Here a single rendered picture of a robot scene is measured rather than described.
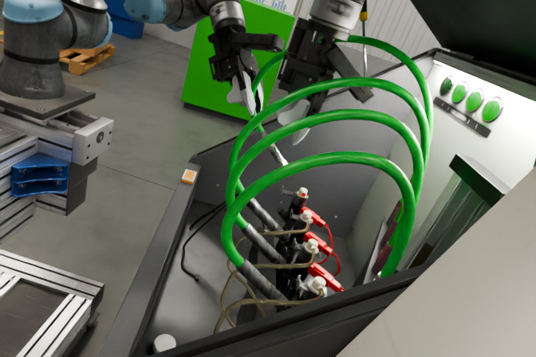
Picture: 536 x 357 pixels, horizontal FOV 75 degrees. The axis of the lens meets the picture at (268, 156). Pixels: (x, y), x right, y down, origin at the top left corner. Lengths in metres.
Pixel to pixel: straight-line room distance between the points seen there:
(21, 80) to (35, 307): 0.87
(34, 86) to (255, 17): 3.02
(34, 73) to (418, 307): 0.95
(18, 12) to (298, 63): 0.67
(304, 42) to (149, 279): 0.48
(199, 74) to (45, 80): 3.04
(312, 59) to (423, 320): 0.41
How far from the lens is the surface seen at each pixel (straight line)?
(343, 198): 1.09
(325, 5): 0.57
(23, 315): 1.59
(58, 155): 1.06
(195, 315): 0.80
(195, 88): 4.04
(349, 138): 1.01
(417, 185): 0.54
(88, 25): 1.10
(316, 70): 0.58
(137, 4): 0.79
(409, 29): 7.30
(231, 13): 0.82
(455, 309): 0.33
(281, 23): 3.86
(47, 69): 1.05
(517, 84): 0.70
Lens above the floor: 1.44
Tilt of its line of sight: 24 degrees down
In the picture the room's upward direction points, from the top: 19 degrees clockwise
